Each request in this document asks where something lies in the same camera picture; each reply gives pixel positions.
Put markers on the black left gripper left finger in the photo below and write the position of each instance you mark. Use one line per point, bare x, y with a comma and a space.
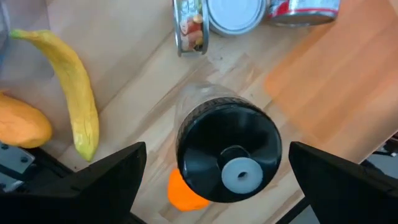
77, 205

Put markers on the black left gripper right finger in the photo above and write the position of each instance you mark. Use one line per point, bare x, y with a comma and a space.
351, 199

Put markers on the red labelled can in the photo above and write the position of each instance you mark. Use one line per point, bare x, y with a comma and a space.
303, 11

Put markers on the clear bottle with black cap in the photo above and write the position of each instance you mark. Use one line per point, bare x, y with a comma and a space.
217, 130

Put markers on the yellow banana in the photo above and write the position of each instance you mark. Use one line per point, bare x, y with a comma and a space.
74, 93

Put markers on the can with silver lid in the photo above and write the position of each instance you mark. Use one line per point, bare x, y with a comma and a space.
236, 15

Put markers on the orange fruit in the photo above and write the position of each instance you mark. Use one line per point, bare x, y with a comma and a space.
183, 199

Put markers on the tin can with food label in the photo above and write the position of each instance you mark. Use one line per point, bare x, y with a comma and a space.
191, 28

